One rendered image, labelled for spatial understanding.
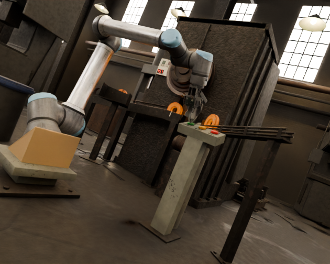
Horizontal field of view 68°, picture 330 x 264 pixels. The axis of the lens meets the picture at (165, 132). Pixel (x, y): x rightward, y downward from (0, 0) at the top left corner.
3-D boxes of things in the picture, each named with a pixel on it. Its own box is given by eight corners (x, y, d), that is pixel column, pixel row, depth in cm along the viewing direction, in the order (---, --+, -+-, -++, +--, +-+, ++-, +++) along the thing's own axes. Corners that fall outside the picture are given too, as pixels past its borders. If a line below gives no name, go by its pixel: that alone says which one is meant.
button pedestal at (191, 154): (151, 218, 145) (190, 122, 145) (184, 241, 132) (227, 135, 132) (134, 221, 132) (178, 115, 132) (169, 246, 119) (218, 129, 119)
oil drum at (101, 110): (99, 130, 552) (114, 94, 552) (117, 139, 520) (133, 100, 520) (78, 123, 502) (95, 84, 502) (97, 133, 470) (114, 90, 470)
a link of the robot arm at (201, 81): (196, 74, 133) (212, 78, 128) (194, 83, 134) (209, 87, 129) (188, 73, 126) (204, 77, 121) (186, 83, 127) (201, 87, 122)
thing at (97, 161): (80, 152, 243) (108, 85, 243) (105, 162, 244) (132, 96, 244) (73, 154, 222) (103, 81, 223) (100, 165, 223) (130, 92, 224)
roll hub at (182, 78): (168, 80, 233) (179, 53, 233) (193, 87, 217) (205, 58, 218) (165, 78, 228) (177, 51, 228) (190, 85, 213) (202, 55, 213)
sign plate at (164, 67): (156, 74, 266) (162, 58, 266) (175, 79, 252) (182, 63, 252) (155, 73, 264) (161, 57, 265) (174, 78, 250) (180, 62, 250)
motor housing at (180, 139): (158, 192, 213) (182, 135, 213) (178, 204, 201) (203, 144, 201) (150, 192, 202) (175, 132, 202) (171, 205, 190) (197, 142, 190)
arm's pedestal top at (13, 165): (11, 175, 104) (14, 166, 105) (-12, 149, 124) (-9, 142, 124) (74, 180, 130) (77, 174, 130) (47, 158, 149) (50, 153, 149)
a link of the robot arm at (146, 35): (90, 7, 146) (183, 26, 112) (102, 22, 156) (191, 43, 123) (80, 23, 144) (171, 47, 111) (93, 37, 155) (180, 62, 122)
